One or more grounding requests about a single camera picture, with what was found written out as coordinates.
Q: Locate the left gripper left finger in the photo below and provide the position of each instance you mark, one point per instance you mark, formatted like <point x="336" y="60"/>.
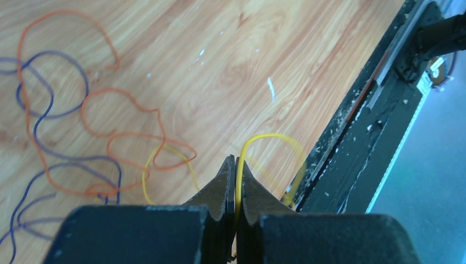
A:
<point x="218" y="196"/>

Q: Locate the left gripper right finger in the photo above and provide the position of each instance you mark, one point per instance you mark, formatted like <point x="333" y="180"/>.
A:
<point x="256" y="202"/>

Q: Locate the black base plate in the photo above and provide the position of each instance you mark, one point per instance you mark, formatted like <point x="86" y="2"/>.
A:
<point x="348" y="166"/>

